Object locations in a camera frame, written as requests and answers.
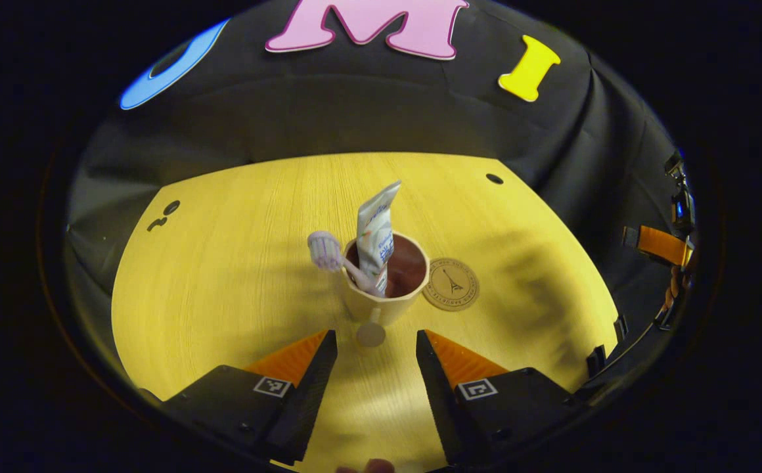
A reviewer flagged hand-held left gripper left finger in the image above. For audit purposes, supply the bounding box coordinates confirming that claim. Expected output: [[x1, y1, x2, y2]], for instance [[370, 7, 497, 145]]
[[158, 330, 339, 466]]

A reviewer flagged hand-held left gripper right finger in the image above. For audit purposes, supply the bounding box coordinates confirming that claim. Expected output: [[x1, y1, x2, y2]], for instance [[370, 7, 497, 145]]
[[416, 330, 585, 467]]

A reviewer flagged beige cup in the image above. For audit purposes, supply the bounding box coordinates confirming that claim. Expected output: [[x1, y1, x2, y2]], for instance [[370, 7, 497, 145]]
[[340, 231, 431, 348]]

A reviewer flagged round brown coaster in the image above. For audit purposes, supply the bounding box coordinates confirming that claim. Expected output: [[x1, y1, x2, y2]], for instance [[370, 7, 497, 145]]
[[422, 258, 480, 311]]

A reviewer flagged pink white toothbrush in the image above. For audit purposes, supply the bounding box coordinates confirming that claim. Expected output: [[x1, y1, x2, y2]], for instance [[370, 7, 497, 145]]
[[307, 231, 382, 296]]

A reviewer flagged white toothpaste tube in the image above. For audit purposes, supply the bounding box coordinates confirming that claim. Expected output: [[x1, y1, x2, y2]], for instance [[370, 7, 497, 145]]
[[356, 181, 402, 298]]

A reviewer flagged yellow wooden desktop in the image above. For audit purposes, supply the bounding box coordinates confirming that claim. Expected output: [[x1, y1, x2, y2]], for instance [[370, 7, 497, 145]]
[[112, 152, 619, 473]]

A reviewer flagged double black desk grommet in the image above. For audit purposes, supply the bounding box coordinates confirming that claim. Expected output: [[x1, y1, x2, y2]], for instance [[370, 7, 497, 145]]
[[147, 200, 181, 232]]

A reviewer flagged black backdrop cloth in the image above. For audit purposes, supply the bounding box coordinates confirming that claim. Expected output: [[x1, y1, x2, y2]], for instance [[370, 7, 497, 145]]
[[66, 0, 697, 395]]

